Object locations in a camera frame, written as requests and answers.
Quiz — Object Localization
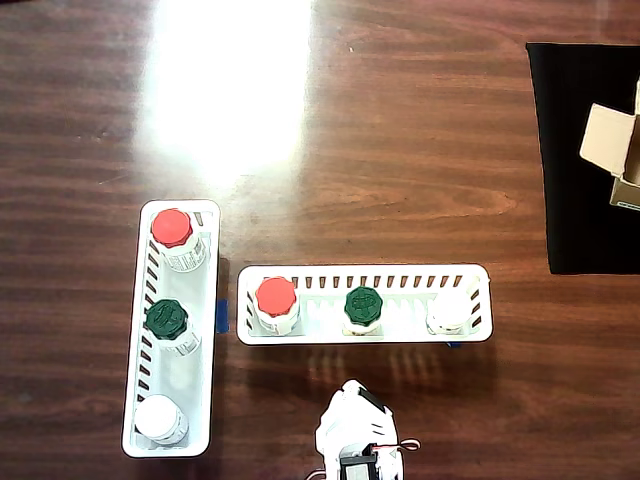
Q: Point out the white slotted basket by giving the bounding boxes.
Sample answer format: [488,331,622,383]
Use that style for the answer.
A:
[235,263,495,346]
[121,198,222,459]

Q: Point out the red and white motor cable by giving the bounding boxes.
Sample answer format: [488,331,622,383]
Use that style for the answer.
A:
[375,438,422,452]

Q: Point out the cardboard box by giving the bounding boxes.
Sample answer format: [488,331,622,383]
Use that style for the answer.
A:
[578,77,640,211]

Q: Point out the red-capped bottle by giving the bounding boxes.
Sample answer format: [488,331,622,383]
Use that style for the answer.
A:
[253,276,301,335]
[151,208,207,274]

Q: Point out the green-capped bottle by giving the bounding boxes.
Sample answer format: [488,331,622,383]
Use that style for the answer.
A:
[144,298,201,357]
[342,285,385,336]

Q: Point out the black cloth mat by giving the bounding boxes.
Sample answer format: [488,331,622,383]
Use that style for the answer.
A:
[525,42,640,275]

